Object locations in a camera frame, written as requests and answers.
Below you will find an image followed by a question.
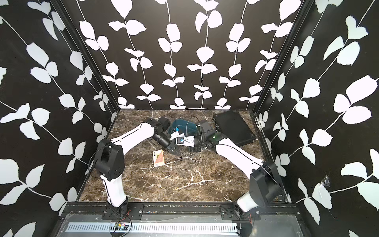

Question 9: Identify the playing card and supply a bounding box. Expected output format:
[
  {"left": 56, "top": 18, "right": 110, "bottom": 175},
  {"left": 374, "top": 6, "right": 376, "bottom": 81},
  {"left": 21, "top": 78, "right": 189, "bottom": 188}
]
[{"left": 152, "top": 150, "right": 165, "bottom": 167}]

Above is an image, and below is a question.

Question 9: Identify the black front rail base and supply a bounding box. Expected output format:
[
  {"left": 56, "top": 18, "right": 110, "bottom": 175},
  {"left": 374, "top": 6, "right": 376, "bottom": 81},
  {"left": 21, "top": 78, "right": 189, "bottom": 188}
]
[{"left": 60, "top": 202, "right": 302, "bottom": 221}]

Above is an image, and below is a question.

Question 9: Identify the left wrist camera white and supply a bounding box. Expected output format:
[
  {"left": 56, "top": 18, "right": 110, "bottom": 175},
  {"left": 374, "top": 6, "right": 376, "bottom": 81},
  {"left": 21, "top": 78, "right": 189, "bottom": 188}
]
[{"left": 170, "top": 127, "right": 185, "bottom": 145}]

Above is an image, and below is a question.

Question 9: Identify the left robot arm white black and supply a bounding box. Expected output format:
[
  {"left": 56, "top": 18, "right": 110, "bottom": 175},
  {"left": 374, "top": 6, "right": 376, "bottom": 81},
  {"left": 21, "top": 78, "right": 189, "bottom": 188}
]
[{"left": 93, "top": 117, "right": 182, "bottom": 208}]

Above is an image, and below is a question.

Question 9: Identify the steel nail pile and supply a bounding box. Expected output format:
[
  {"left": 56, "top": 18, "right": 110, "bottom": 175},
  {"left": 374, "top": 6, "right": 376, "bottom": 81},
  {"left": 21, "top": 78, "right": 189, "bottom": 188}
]
[{"left": 172, "top": 158, "right": 205, "bottom": 179}]

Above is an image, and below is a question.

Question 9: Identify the teal plastic storage box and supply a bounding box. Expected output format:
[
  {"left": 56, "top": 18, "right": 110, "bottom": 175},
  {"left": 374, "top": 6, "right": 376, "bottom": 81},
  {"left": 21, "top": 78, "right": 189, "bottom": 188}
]
[{"left": 167, "top": 119, "right": 199, "bottom": 136}]

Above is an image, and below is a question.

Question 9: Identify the small circuit board with wires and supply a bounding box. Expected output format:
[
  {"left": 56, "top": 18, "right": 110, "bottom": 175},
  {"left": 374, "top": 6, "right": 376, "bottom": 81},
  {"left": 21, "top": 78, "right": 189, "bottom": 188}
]
[{"left": 111, "top": 210, "right": 132, "bottom": 237}]

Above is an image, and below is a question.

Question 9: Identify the white perforated strip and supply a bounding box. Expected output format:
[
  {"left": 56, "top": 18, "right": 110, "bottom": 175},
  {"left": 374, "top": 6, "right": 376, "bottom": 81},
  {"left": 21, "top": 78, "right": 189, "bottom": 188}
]
[{"left": 64, "top": 222, "right": 239, "bottom": 235}]

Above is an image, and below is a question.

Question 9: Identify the black carrying case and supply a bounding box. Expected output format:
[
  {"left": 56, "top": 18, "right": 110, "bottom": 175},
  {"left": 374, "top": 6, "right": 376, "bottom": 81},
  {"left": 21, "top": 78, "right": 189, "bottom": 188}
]
[{"left": 213, "top": 111, "right": 256, "bottom": 147}]

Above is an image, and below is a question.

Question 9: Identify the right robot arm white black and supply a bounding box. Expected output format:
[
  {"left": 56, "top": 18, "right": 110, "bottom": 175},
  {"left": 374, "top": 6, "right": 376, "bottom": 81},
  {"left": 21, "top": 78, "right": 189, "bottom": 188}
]
[{"left": 177, "top": 132, "right": 284, "bottom": 213}]

